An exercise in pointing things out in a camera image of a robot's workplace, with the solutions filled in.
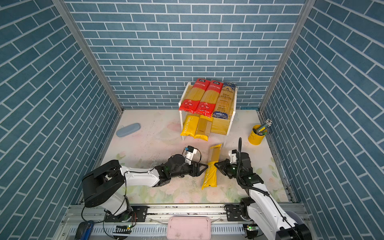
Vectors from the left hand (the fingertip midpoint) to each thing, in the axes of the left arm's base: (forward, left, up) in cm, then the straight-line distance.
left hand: (205, 167), depth 79 cm
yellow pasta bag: (+22, 0, +7) cm, 23 cm away
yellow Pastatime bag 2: (-5, -2, -2) cm, 6 cm away
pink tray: (-25, +8, -8) cm, 28 cm away
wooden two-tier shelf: (+23, -10, +6) cm, 26 cm away
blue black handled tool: (-25, +56, -8) cm, 62 cm away
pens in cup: (+24, -38, +1) cm, 45 cm away
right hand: (+3, -4, 0) cm, 5 cm away
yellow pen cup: (+20, -33, -3) cm, 39 cm away
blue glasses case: (+35, +55, -12) cm, 66 cm away
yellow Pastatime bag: (+24, +8, +7) cm, 26 cm away
